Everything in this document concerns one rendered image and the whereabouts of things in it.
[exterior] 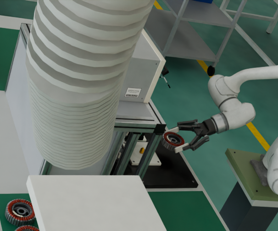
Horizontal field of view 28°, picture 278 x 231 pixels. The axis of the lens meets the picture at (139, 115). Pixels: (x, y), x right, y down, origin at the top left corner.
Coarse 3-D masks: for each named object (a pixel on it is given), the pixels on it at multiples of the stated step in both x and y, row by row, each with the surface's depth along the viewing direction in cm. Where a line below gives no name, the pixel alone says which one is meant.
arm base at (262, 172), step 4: (260, 156) 289; (252, 160) 282; (256, 160) 283; (252, 164) 281; (256, 164) 280; (260, 164) 277; (256, 168) 278; (260, 168) 276; (264, 168) 273; (256, 172) 277; (260, 172) 275; (264, 172) 273; (260, 176) 273; (264, 176) 273; (260, 180) 273; (264, 180) 271; (264, 184) 270
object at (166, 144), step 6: (168, 132) 264; (174, 132) 266; (162, 138) 260; (168, 138) 260; (174, 138) 263; (180, 138) 263; (162, 144) 260; (168, 144) 257; (174, 144) 257; (180, 144) 259; (174, 150) 258
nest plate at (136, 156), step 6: (138, 144) 261; (144, 144) 263; (138, 150) 257; (132, 156) 252; (138, 156) 254; (156, 156) 258; (132, 162) 249; (138, 162) 250; (150, 162) 253; (156, 162) 255
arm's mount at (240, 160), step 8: (232, 152) 283; (240, 152) 287; (248, 152) 290; (232, 160) 280; (240, 160) 280; (248, 160) 283; (240, 168) 274; (248, 168) 277; (240, 176) 272; (248, 176) 271; (256, 176) 274; (248, 184) 266; (256, 184) 268; (248, 192) 265; (256, 192) 263; (264, 192) 265; (272, 192) 268; (264, 200) 265; (272, 200) 266
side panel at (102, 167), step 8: (112, 136) 215; (120, 136) 215; (112, 144) 217; (120, 144) 217; (112, 152) 218; (104, 160) 222; (112, 160) 221; (40, 168) 214; (48, 168) 212; (56, 168) 215; (88, 168) 221; (96, 168) 223; (104, 168) 223
